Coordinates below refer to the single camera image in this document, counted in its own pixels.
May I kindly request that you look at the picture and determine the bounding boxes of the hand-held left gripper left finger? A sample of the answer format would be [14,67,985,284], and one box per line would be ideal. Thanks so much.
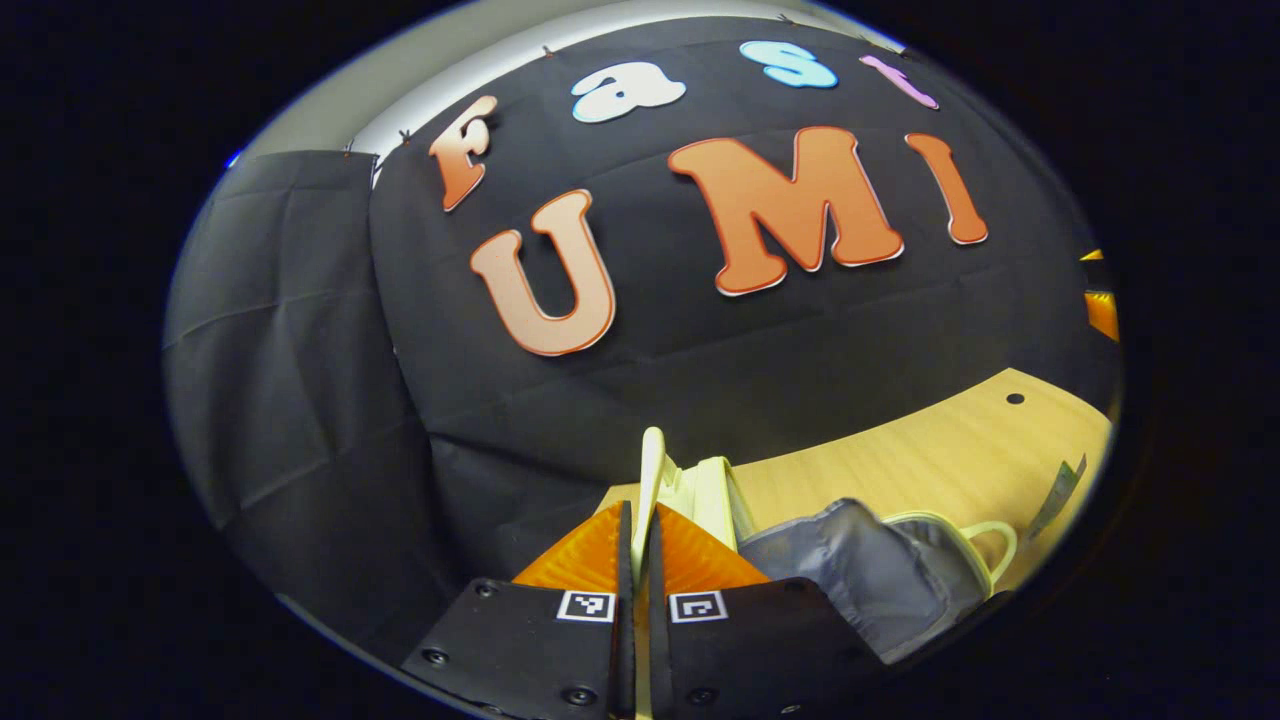
[400,500,637,720]

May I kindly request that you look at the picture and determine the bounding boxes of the green white skincare pouch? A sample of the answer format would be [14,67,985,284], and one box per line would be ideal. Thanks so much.
[1028,455,1089,543]

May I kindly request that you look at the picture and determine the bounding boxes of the black backdrop cloth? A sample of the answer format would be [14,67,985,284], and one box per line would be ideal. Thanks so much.
[163,15,1121,666]

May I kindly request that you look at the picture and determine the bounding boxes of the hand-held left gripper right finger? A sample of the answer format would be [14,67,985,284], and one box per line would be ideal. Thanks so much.
[645,503,888,720]

